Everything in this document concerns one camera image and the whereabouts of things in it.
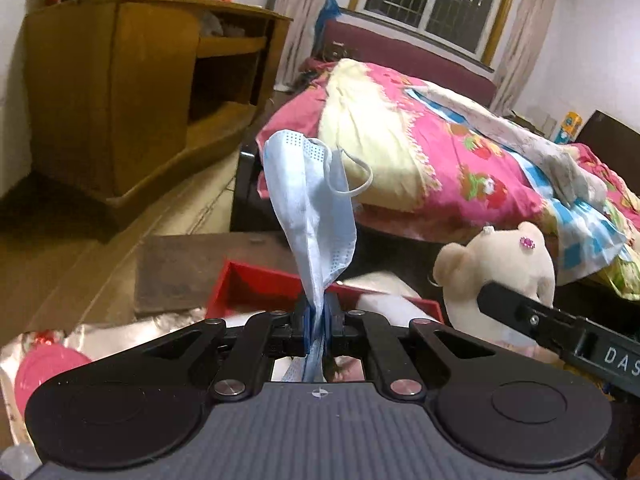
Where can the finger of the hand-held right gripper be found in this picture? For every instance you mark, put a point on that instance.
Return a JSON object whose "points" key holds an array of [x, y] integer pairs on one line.
{"points": [[520, 312]]}

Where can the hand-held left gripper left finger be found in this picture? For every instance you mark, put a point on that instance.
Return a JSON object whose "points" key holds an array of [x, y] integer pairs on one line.
{"points": [[302, 327]]}

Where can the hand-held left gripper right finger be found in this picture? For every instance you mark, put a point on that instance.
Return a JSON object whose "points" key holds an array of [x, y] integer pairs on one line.
{"points": [[331, 327]]}

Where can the cream plush bear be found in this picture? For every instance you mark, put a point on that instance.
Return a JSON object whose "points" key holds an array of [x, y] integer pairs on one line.
{"points": [[500, 265]]}

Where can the white towel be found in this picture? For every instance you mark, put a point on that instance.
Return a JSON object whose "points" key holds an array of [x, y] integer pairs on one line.
{"points": [[387, 305]]}

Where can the red box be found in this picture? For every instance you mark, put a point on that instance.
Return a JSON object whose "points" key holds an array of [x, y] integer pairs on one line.
{"points": [[250, 285]]}

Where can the blue face mask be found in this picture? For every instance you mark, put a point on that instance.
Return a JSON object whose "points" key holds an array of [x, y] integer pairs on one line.
{"points": [[310, 210]]}

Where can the pink cartoon quilt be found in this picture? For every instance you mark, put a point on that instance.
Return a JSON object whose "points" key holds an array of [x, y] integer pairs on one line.
{"points": [[400, 135]]}

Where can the dark wooden board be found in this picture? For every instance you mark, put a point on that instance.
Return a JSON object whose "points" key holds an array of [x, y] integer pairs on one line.
{"points": [[612, 127]]}

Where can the pink round lid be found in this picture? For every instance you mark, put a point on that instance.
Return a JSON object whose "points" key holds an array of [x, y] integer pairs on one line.
{"points": [[45, 375]]}

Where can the maroon headboard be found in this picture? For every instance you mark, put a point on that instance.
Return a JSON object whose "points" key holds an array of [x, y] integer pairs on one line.
{"points": [[415, 57]]}

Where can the beige curtain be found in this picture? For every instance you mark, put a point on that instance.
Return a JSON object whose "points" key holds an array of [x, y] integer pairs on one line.
{"points": [[310, 10], [527, 35]]}

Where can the wooden cabinet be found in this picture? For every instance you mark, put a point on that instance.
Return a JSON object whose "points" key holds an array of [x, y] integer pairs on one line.
{"points": [[115, 100]]}

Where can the grey cloth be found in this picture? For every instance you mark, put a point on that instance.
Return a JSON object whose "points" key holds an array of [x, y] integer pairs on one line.
{"points": [[217, 25]]}

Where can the blue cloth bag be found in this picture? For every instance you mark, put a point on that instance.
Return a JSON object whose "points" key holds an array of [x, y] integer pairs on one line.
{"points": [[327, 12]]}

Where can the barred window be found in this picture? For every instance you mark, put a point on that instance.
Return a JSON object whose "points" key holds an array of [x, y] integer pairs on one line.
{"points": [[435, 0]]}

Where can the dark bed frame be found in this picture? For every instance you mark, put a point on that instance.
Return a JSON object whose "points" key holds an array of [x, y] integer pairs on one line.
{"points": [[245, 195]]}

